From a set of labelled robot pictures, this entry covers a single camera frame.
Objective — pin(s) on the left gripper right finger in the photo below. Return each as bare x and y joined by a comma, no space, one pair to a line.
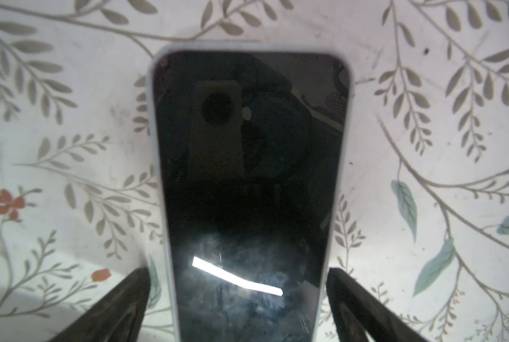
358,315

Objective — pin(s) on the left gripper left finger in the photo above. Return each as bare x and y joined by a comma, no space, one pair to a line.
118,316

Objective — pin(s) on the phone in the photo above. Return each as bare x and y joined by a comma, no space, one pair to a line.
249,141

